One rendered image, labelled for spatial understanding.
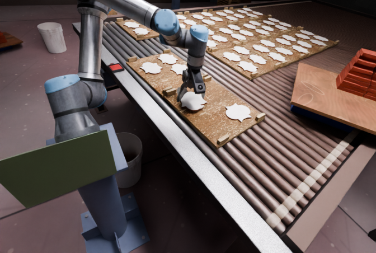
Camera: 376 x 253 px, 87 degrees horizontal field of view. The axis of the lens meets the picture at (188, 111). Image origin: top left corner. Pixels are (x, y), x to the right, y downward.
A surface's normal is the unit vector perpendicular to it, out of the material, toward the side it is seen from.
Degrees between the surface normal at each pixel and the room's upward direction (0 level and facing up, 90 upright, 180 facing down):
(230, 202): 0
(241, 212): 0
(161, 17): 54
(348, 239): 0
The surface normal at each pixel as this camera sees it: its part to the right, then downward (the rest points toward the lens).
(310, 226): 0.11, -0.74
